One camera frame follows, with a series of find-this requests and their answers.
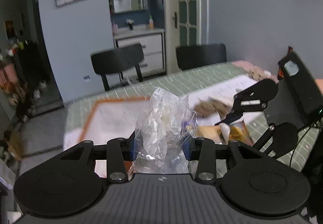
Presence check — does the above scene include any yellow cloth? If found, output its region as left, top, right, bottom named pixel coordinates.
left=196, top=119, right=254, bottom=147

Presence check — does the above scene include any pink cloth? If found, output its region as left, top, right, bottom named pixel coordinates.
left=232, top=60, right=279, bottom=81

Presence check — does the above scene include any black shoe cabinet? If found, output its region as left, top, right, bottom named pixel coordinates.
left=14, top=40, right=63, bottom=114

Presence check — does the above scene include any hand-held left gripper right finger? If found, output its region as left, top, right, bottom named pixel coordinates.
left=184, top=137, right=273, bottom=182

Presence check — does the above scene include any orange cardboard box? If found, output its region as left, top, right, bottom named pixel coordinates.
left=79, top=97, right=152, bottom=146

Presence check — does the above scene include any wooden dice box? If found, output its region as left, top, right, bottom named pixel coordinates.
left=249, top=66, right=274, bottom=81

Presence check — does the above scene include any black chair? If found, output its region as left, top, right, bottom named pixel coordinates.
left=91, top=43, right=145, bottom=91
left=176, top=43, right=227, bottom=71

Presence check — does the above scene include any knotted clear plastic bag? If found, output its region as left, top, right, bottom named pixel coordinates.
left=127, top=87, right=198, bottom=174

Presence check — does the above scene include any glass panel door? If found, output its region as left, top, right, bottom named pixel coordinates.
left=164, top=0, right=210, bottom=47

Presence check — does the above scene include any white drawer cabinet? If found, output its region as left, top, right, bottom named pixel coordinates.
left=113, top=28, right=167, bottom=81

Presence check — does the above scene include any brown cardboard box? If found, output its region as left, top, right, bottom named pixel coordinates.
left=4, top=130, right=25, bottom=162

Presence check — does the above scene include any orange wall picture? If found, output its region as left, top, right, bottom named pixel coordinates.
left=5, top=20, right=14, bottom=38

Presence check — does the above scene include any pink hanging storage bag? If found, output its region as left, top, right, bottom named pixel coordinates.
left=0, top=60, right=19, bottom=95

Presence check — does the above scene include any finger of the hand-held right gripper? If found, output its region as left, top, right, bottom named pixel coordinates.
left=214, top=82, right=268, bottom=127
left=251, top=123, right=277, bottom=151

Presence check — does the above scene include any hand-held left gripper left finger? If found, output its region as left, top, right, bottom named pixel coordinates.
left=54, top=138, right=138, bottom=183

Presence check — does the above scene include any green checked tablecloth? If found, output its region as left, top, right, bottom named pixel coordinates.
left=67, top=61, right=323, bottom=171

